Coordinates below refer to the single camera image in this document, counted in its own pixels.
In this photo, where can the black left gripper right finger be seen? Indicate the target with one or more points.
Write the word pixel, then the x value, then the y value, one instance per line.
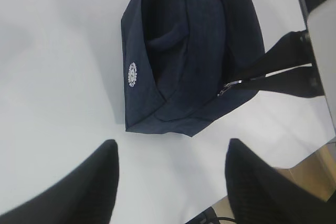
pixel 257 193

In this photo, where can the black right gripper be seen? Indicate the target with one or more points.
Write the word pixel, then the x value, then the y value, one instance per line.
pixel 293 50

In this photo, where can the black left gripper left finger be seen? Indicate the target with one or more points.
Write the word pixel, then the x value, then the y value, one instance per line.
pixel 86 195

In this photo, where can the navy blue fabric bag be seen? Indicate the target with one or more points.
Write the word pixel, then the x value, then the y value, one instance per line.
pixel 178 55

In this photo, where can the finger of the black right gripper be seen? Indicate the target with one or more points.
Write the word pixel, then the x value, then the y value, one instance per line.
pixel 303 82

